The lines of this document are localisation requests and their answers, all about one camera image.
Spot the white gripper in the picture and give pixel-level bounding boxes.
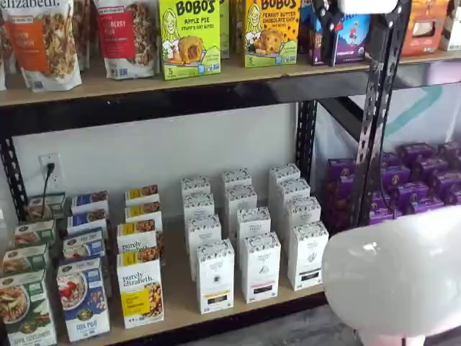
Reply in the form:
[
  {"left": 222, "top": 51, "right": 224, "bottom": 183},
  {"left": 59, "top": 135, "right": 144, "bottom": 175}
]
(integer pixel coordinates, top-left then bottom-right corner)
[{"left": 312, "top": 0, "right": 398, "bottom": 68}]

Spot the purple Zbar box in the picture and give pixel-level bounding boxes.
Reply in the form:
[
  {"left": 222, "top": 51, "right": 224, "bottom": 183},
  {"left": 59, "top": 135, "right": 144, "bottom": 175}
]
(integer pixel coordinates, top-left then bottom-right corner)
[
  {"left": 298, "top": 0, "right": 316, "bottom": 55},
  {"left": 308, "top": 10, "right": 372, "bottom": 67}
]

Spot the yellow Bobo's peanut butter box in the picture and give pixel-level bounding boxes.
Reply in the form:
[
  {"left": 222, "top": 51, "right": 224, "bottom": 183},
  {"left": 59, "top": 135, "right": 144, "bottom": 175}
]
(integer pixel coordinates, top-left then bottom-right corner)
[{"left": 244, "top": 0, "right": 302, "bottom": 68}]

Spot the orange snack box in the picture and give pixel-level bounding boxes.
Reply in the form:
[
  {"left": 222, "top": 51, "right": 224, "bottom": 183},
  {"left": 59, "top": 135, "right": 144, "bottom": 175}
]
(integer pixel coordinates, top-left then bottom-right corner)
[{"left": 400, "top": 0, "right": 451, "bottom": 58}]

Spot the short wooden shelf board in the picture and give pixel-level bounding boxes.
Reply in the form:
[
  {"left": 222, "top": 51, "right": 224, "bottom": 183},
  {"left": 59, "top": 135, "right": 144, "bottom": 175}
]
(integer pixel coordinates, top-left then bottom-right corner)
[{"left": 395, "top": 49, "right": 461, "bottom": 66}]

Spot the green Bobo's apple pie box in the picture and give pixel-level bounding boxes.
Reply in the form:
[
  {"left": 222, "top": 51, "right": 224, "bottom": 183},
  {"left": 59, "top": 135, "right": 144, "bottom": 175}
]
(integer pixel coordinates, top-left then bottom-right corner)
[
  {"left": 218, "top": 0, "right": 231, "bottom": 61},
  {"left": 158, "top": 0, "right": 222, "bottom": 81}
]

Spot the cream snack box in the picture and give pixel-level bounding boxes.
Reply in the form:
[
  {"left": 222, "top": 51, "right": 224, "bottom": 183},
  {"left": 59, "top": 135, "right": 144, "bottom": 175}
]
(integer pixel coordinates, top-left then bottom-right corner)
[{"left": 439, "top": 0, "right": 461, "bottom": 51}]

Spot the white box pink strip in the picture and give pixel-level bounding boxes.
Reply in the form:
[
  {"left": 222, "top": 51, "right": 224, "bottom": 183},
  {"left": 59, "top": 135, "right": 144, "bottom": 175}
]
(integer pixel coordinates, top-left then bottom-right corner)
[
  {"left": 221, "top": 167, "right": 252, "bottom": 191},
  {"left": 225, "top": 185, "right": 259, "bottom": 239},
  {"left": 240, "top": 231, "right": 282, "bottom": 303},
  {"left": 236, "top": 206, "right": 272, "bottom": 270}
]

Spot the white box yellow strip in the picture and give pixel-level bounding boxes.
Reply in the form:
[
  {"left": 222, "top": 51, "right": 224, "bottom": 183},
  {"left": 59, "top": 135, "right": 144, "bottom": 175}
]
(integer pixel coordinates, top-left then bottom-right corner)
[
  {"left": 182, "top": 192, "right": 215, "bottom": 221},
  {"left": 196, "top": 239, "right": 236, "bottom": 314},
  {"left": 185, "top": 214, "right": 223, "bottom": 280},
  {"left": 180, "top": 175, "right": 212, "bottom": 198}
]

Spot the long wooden shelf board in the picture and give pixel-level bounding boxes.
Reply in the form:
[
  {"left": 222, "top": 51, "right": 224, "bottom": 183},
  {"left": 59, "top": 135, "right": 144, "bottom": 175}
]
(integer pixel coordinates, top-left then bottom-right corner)
[{"left": 0, "top": 50, "right": 374, "bottom": 107}]

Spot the white yellow Purely Elizabeth box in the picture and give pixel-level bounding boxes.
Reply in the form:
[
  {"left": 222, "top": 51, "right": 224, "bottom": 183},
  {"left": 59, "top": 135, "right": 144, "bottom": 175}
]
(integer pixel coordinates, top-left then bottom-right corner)
[
  {"left": 117, "top": 220, "right": 159, "bottom": 254},
  {"left": 125, "top": 185, "right": 160, "bottom": 207},
  {"left": 116, "top": 247, "right": 166, "bottom": 329},
  {"left": 125, "top": 201, "right": 163, "bottom": 225}
]

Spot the blue flax plus oatmeal box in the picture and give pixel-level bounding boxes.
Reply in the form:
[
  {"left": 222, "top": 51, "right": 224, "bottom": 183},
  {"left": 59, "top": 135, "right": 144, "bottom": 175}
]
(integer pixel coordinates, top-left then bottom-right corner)
[
  {"left": 66, "top": 208, "right": 109, "bottom": 232},
  {"left": 56, "top": 257, "right": 111, "bottom": 342},
  {"left": 71, "top": 190, "right": 109, "bottom": 216},
  {"left": 63, "top": 227, "right": 107, "bottom": 261}
]

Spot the wooden shelf board with boxes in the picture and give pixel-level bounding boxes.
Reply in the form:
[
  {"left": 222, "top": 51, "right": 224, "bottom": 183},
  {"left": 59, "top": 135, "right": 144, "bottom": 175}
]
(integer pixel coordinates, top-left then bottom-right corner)
[{"left": 46, "top": 201, "right": 327, "bottom": 346}]

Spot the green apple cinnamon oatmeal box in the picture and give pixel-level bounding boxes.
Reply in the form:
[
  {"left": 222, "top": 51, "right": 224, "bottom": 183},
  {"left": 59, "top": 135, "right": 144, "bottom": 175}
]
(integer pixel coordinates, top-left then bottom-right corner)
[
  {"left": 14, "top": 219, "right": 57, "bottom": 249},
  {"left": 27, "top": 192, "right": 67, "bottom": 221},
  {"left": 1, "top": 244, "right": 50, "bottom": 277},
  {"left": 0, "top": 269, "right": 58, "bottom": 346}
]

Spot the red label granola bag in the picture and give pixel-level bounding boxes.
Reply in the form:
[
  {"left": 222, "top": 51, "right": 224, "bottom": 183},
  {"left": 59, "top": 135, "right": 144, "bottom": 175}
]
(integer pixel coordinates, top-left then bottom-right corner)
[{"left": 94, "top": 0, "right": 161, "bottom": 80}]

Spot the granola bag behind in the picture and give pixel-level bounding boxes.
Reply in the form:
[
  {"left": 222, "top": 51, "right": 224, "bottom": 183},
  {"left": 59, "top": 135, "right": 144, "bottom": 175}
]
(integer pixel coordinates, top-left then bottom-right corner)
[{"left": 71, "top": 0, "right": 97, "bottom": 71}]

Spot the orange label granola bag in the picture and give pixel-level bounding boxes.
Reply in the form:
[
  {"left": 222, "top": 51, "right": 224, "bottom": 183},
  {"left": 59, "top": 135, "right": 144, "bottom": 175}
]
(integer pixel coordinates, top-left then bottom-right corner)
[{"left": 0, "top": 0, "right": 83, "bottom": 91}]

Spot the black metal shelf frame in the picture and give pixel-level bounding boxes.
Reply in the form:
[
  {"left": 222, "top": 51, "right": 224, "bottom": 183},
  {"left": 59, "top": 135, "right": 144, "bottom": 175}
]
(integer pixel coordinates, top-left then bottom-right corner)
[{"left": 0, "top": 59, "right": 461, "bottom": 346}]

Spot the white wall power outlet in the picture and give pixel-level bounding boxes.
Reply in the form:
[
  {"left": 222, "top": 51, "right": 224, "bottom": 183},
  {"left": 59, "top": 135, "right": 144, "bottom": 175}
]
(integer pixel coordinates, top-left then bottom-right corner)
[{"left": 39, "top": 153, "right": 62, "bottom": 188}]

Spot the black plug with cable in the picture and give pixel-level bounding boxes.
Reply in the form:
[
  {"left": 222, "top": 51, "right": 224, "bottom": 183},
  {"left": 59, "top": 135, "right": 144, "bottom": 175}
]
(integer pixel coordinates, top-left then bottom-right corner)
[{"left": 42, "top": 162, "right": 57, "bottom": 217}]

